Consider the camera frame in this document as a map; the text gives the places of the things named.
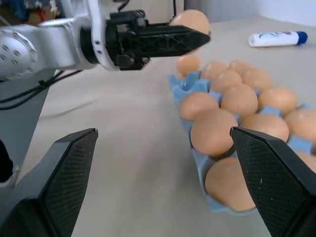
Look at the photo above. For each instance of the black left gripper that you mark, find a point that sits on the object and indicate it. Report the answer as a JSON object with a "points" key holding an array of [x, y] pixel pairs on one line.
{"points": [[123, 42]]}

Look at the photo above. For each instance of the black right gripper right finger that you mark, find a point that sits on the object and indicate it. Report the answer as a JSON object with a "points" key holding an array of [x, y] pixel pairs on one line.
{"points": [[274, 177]]}

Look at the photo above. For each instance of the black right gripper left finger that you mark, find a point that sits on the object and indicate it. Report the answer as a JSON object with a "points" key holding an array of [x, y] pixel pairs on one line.
{"points": [[61, 177]]}

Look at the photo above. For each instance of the brown egg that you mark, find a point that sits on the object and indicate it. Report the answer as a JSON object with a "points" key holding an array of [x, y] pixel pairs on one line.
{"points": [[277, 100], [240, 65], [192, 18], [239, 100], [227, 80], [301, 122], [257, 79], [227, 184], [188, 64], [212, 133], [307, 160], [265, 126], [214, 69], [197, 106]]}

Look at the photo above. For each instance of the blue egg tray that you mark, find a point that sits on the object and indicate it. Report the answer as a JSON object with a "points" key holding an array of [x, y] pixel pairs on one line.
{"points": [[200, 85]]}

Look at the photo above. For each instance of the white bottle with blue cap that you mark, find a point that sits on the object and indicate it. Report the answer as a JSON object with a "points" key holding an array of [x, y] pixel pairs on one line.
{"points": [[274, 39]]}

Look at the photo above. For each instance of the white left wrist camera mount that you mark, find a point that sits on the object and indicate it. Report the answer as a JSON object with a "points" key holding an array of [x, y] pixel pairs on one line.
{"points": [[98, 37]]}

